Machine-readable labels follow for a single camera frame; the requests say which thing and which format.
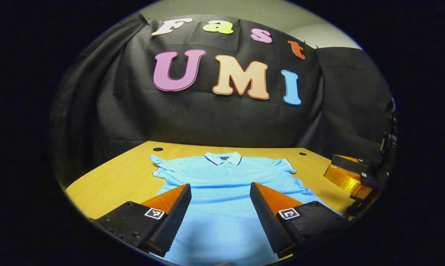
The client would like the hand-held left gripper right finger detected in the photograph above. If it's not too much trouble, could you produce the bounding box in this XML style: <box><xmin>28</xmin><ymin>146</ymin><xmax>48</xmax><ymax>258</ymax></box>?
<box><xmin>249</xmin><ymin>181</ymin><xmax>350</xmax><ymax>259</ymax></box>

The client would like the black backdrop cloth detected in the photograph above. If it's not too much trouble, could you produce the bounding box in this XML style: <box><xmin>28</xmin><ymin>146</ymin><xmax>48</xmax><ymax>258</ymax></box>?
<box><xmin>51</xmin><ymin>13</ymin><xmax>396</xmax><ymax>185</ymax></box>

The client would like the light blue T-shirt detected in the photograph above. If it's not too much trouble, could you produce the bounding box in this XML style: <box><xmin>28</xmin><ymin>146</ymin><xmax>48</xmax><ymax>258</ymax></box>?
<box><xmin>150</xmin><ymin>151</ymin><xmax>345</xmax><ymax>266</ymax></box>

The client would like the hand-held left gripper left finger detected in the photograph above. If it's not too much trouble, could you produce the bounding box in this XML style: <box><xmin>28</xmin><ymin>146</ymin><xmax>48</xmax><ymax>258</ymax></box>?
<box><xmin>93</xmin><ymin>183</ymin><xmax>192</xmax><ymax>258</ymax></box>

